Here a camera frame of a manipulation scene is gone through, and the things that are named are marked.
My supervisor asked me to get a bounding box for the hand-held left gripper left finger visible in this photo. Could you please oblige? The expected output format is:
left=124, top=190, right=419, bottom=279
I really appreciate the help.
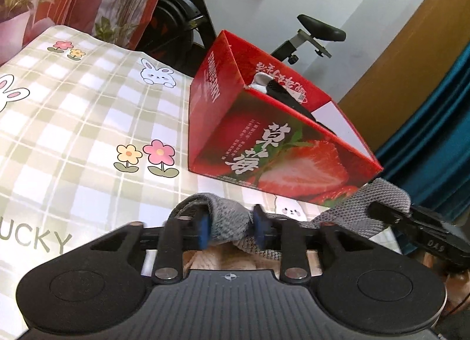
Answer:
left=91, top=211, right=212, bottom=284

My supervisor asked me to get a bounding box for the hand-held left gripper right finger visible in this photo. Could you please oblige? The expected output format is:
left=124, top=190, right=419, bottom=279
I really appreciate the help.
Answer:
left=253, top=204, right=368, bottom=284

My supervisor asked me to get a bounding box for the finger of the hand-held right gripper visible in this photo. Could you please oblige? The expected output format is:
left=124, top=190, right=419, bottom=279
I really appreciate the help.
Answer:
left=368, top=201, right=418, bottom=229

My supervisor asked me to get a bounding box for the grey knitted cloth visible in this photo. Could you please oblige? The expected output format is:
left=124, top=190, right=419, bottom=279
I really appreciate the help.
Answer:
left=167, top=178, right=411, bottom=260

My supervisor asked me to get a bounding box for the red strawberry print cardboard box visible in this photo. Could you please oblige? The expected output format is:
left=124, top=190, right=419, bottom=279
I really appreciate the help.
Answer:
left=188, top=30, right=384, bottom=205

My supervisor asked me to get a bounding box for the black and white soft cloth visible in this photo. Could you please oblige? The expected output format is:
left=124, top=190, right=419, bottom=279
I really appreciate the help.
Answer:
left=250, top=73, right=336, bottom=134

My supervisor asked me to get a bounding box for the blue curtain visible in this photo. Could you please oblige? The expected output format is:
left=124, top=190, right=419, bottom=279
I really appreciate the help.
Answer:
left=375, top=54, right=470, bottom=217

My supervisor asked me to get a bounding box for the checked cartoon print tablecloth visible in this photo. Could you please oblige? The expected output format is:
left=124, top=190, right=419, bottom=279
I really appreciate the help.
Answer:
left=0, top=25, right=401, bottom=278

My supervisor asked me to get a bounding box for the wooden door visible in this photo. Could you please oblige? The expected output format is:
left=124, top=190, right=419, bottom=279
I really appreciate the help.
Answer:
left=336, top=0, right=470, bottom=159

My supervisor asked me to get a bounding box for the black exercise bike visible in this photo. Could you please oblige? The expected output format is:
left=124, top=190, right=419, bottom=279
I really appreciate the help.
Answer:
left=140, top=0, right=347, bottom=81

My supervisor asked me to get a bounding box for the printed curtain with plants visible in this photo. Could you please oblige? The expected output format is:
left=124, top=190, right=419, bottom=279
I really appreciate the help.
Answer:
left=0, top=0, right=176, bottom=66

